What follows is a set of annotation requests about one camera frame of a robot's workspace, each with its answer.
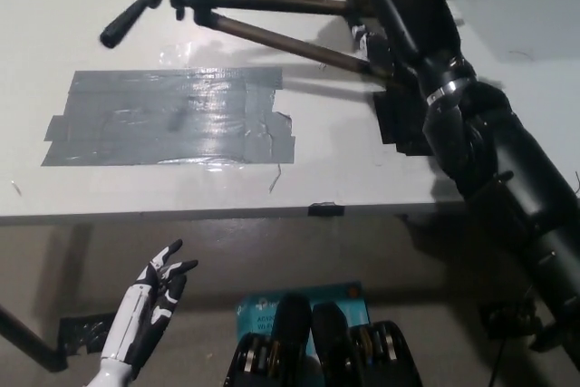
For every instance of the black metal table leg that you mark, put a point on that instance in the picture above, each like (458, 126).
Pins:
(27, 341)

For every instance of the black tape patch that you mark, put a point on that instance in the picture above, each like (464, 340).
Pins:
(399, 124)

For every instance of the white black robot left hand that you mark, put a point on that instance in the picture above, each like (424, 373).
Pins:
(145, 310)

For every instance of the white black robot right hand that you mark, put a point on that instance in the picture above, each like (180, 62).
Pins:
(412, 20)

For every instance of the black tape square on floor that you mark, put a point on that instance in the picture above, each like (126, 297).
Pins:
(84, 332)

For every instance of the bronze and black camera tripod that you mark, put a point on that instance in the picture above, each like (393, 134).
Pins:
(272, 36)

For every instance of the teal router box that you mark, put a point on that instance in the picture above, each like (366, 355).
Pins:
(258, 314)

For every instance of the grey duct tape patch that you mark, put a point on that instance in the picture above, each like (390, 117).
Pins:
(149, 119)

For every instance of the black floor stand base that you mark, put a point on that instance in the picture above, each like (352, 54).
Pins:
(512, 319)

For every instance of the black robot torso blocks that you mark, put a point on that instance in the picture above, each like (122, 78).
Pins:
(331, 351)

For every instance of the clear tape piece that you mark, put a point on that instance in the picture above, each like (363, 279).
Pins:
(176, 54)

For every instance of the small black tape strip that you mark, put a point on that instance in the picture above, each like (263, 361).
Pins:
(326, 209)

